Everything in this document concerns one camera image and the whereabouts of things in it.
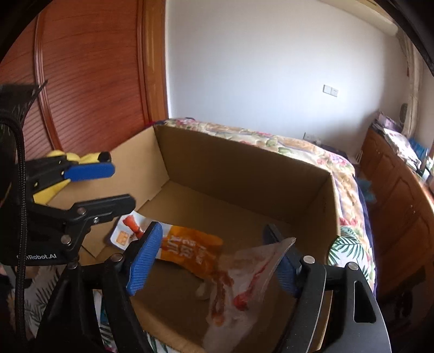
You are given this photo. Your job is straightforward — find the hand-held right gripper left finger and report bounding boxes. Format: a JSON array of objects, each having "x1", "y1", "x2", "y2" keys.
[{"x1": 34, "y1": 221, "x2": 164, "y2": 353}]

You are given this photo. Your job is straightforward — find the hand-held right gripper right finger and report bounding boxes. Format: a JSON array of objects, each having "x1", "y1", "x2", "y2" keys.
[{"x1": 263, "y1": 223, "x2": 390, "y2": 353}]

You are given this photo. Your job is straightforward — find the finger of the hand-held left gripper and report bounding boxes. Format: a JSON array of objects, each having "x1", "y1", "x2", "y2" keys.
[
  {"x1": 26, "y1": 155, "x2": 116, "y2": 201},
  {"x1": 31, "y1": 193, "x2": 137, "y2": 252}
]

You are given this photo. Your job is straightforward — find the translucent white snack packet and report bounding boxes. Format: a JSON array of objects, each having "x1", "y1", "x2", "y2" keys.
[{"x1": 195, "y1": 237, "x2": 298, "y2": 351}]

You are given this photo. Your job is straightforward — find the cardboard box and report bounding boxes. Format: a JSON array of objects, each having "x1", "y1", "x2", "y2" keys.
[{"x1": 47, "y1": 124, "x2": 341, "y2": 353}]

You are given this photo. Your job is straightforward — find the yellow plush toy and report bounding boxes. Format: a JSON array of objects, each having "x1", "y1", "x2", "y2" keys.
[{"x1": 34, "y1": 151, "x2": 111, "y2": 205}]

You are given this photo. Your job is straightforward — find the orange snack packet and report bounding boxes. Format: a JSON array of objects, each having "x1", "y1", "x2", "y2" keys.
[{"x1": 110, "y1": 210, "x2": 224, "y2": 276}]

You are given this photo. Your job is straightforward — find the floral bedspread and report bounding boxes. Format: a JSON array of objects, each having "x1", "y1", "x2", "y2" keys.
[{"x1": 20, "y1": 117, "x2": 377, "y2": 353}]

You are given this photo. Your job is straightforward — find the wooden wardrobe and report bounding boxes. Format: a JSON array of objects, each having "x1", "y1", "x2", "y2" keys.
[{"x1": 0, "y1": 0, "x2": 170, "y2": 163}]

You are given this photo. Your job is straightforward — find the blue cloth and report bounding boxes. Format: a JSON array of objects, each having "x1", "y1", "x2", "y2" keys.
[{"x1": 359, "y1": 180, "x2": 377, "y2": 202}]

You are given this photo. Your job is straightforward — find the wooden cabinet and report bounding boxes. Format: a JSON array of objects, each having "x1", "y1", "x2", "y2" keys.
[{"x1": 358, "y1": 127, "x2": 434, "y2": 296}]

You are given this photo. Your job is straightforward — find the stack of magazines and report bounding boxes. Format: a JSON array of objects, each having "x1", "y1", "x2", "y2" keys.
[{"x1": 371, "y1": 112, "x2": 423, "y2": 170}]

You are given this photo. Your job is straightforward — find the blue box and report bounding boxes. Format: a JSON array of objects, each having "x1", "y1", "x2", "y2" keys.
[{"x1": 409, "y1": 137, "x2": 428, "y2": 160}]

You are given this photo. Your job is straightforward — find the pale curtain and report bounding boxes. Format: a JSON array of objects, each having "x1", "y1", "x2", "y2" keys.
[{"x1": 397, "y1": 27, "x2": 424, "y2": 136}]

